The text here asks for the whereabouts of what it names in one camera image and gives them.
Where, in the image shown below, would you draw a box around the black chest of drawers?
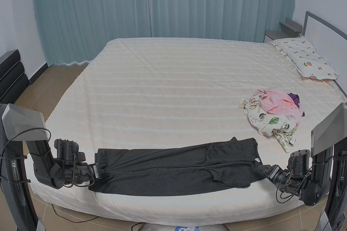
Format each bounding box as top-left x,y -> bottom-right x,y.
0,49 -> 30,102

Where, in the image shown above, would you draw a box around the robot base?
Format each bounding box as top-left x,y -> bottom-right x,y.
130,222 -> 229,231

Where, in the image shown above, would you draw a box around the white printed pyjama garment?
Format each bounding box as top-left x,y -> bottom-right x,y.
239,89 -> 297,154

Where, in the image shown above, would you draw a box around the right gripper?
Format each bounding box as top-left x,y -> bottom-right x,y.
256,164 -> 289,188

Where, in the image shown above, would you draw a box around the black trousers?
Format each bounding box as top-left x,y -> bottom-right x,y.
88,137 -> 268,196

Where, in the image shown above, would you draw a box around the pink garment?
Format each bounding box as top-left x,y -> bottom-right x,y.
259,89 -> 303,130

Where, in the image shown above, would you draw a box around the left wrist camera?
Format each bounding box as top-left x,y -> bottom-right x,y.
73,151 -> 87,164

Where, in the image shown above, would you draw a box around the black cable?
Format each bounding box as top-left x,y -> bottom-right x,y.
4,128 -> 52,150
51,202 -> 98,224
276,186 -> 289,204

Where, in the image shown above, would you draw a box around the grey bedside table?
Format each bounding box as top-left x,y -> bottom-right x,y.
264,17 -> 303,44

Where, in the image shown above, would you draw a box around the bed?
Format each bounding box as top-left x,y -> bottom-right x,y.
27,11 -> 347,226

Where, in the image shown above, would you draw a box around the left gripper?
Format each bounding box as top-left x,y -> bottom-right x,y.
81,162 -> 106,185

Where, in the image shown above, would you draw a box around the white printed pillow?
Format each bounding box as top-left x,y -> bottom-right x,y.
268,37 -> 339,81

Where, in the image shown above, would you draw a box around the purple garment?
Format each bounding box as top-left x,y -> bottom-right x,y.
288,92 -> 306,117

